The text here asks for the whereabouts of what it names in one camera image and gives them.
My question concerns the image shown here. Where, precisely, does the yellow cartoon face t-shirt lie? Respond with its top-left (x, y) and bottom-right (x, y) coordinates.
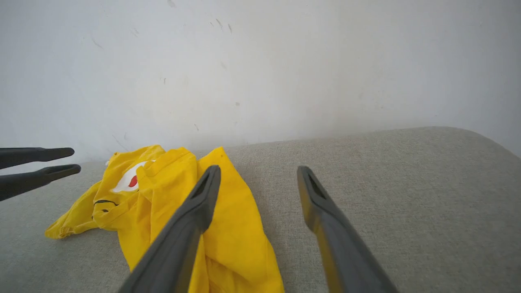
top-left (45, 144), bottom-right (285, 293)

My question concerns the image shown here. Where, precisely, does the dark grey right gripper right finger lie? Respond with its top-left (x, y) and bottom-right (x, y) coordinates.
top-left (297, 165), bottom-right (399, 293)

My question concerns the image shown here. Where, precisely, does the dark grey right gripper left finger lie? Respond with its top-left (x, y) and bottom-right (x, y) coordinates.
top-left (118, 165), bottom-right (221, 293)

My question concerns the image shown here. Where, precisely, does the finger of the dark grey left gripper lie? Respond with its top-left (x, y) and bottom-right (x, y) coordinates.
top-left (0, 164), bottom-right (81, 202)
top-left (0, 147), bottom-right (75, 170)

